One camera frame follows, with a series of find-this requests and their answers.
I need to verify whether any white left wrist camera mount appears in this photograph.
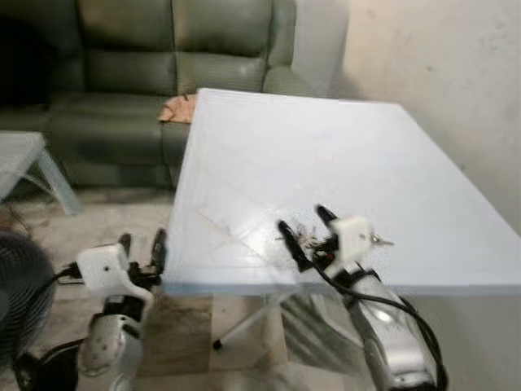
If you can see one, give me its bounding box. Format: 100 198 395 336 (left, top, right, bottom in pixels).
76 243 155 304

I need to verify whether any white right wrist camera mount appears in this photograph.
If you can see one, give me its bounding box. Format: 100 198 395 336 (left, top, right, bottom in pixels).
330 216 375 266

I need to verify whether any white metal table leg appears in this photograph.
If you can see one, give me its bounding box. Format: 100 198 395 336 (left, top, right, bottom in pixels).
213 293 286 351

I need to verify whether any green leather sofa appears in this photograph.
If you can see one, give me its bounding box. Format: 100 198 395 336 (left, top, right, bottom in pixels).
0 0 314 190

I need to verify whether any small pale side table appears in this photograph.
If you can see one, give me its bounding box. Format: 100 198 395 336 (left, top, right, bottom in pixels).
0 132 84 217

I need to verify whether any grey ribbed metal panel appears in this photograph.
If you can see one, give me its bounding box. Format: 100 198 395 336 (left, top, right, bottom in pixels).
281 293 367 377

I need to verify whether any black floor fan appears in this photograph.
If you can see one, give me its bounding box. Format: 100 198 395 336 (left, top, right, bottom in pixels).
0 230 58 371

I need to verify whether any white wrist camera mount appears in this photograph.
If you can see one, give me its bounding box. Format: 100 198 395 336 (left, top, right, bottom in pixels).
330 216 375 266
76 243 155 304

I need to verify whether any brown crumpled cloth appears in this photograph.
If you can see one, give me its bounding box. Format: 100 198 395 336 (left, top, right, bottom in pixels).
158 94 198 124

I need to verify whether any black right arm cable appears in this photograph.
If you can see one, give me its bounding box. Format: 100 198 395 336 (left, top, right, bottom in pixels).
309 261 450 391

